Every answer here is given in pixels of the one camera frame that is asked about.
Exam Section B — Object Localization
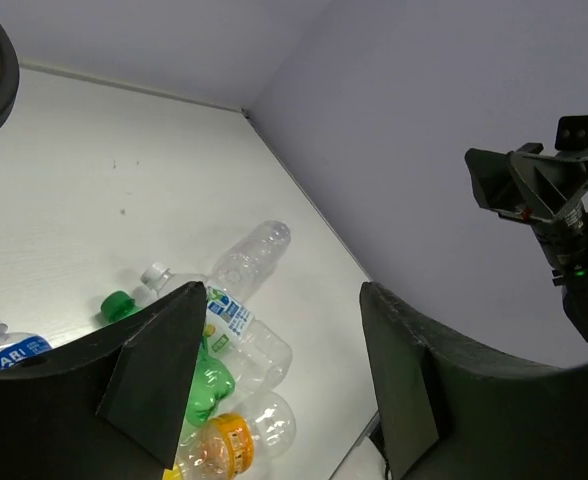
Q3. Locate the blue label blue cap bottle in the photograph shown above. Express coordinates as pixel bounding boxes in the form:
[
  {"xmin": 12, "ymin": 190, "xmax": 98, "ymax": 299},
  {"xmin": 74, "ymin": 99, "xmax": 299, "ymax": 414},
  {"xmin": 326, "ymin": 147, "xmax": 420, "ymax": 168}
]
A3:
[{"xmin": 0, "ymin": 321, "xmax": 52, "ymax": 370}]

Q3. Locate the green plastic bottle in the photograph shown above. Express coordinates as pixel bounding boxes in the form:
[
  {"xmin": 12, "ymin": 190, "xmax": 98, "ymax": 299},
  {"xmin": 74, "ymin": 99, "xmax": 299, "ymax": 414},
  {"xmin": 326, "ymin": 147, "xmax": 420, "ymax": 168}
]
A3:
[{"xmin": 100, "ymin": 291, "xmax": 236, "ymax": 435}]

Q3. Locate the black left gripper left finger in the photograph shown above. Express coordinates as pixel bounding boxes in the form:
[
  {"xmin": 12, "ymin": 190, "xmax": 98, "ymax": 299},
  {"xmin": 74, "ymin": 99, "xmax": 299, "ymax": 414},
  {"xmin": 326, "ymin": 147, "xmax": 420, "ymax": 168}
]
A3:
[{"xmin": 0, "ymin": 282, "xmax": 206, "ymax": 479}]

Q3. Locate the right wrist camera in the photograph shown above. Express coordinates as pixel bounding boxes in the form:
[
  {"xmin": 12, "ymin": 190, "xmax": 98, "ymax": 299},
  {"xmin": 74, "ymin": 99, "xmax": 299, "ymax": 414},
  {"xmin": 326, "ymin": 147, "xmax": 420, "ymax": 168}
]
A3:
[{"xmin": 554, "ymin": 115, "xmax": 588, "ymax": 152}]

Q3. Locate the clear bottle white cap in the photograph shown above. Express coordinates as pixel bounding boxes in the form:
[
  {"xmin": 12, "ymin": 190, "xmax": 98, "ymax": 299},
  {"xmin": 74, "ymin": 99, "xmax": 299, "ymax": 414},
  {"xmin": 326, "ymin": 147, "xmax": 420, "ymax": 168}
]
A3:
[{"xmin": 141, "ymin": 263, "xmax": 293, "ymax": 402}]

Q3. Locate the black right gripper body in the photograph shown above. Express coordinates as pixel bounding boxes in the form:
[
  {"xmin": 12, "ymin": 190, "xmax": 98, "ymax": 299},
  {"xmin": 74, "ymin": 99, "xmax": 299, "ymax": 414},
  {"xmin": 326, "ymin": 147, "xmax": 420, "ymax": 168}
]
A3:
[{"xmin": 508, "ymin": 149, "xmax": 588, "ymax": 342}]

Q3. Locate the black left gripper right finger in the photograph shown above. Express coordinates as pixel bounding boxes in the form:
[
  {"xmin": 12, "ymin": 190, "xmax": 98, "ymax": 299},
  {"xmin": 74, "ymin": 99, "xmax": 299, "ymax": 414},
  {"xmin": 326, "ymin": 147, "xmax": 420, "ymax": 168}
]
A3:
[{"xmin": 359, "ymin": 282, "xmax": 588, "ymax": 479}]

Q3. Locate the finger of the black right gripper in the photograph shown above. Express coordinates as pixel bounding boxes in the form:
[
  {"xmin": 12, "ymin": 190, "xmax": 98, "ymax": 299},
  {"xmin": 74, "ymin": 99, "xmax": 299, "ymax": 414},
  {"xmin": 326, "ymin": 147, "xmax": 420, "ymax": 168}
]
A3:
[{"xmin": 464, "ymin": 148, "xmax": 524, "ymax": 211}]

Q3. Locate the orange label yellow cap bottle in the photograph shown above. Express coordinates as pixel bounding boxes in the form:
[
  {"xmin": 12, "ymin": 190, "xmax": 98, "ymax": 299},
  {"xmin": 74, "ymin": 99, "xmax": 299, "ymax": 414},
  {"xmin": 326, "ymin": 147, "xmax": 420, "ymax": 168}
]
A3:
[{"xmin": 162, "ymin": 391, "xmax": 297, "ymax": 480}]

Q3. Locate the clear bottle no label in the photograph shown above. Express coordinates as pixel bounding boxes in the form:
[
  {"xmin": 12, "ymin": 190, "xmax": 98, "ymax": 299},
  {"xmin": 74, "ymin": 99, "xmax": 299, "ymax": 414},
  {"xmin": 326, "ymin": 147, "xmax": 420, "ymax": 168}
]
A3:
[{"xmin": 210, "ymin": 220, "xmax": 291, "ymax": 301}]

